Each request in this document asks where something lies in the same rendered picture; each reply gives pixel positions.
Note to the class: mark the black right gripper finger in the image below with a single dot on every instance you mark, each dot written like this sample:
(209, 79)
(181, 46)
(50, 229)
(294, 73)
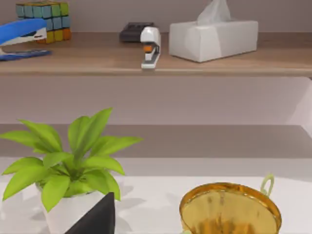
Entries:
(98, 218)

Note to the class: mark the green plant in white pot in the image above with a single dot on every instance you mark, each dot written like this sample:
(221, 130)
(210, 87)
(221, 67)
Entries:
(70, 170)

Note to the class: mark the gold trophy cup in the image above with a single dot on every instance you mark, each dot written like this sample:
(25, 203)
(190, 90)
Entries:
(229, 212)

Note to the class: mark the wooden shelf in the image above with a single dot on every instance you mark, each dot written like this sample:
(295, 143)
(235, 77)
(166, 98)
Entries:
(97, 58)

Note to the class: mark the white and orange stapler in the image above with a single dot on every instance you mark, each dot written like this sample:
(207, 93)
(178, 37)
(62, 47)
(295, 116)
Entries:
(150, 46)

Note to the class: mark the black calculator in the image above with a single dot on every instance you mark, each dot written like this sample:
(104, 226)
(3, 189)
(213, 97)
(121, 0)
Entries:
(131, 33)

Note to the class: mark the blue stapler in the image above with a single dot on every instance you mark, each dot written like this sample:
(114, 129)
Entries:
(22, 34)

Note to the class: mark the colourful puzzle cube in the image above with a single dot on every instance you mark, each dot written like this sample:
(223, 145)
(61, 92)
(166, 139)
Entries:
(54, 22)

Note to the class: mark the white tissue box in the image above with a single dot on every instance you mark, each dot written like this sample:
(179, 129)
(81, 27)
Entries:
(214, 36)

